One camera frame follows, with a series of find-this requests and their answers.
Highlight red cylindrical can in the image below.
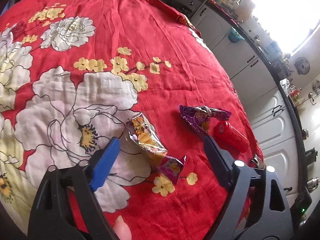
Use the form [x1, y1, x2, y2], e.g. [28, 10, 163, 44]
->
[213, 121, 249, 153]

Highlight yellow purple snack wrapper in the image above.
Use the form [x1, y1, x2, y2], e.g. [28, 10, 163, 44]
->
[126, 112, 187, 185]

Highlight dark brown candy wrapper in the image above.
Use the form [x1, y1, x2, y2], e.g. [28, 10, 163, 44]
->
[251, 154, 266, 170]

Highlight white kitchen base cabinets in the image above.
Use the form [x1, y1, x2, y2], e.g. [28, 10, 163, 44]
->
[191, 2, 306, 205]

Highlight black kitchen countertop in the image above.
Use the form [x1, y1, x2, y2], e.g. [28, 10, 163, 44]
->
[204, 0, 313, 196]

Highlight left hand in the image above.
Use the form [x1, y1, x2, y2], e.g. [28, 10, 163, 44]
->
[113, 216, 132, 240]

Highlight purple crumpled snack wrapper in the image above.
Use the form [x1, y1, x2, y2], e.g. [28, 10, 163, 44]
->
[178, 105, 232, 139]

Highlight red floral tablecloth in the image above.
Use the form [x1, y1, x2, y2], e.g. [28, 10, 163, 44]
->
[1, 0, 261, 239]

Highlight teal hanging basket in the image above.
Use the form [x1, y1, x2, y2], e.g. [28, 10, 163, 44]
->
[228, 28, 244, 43]

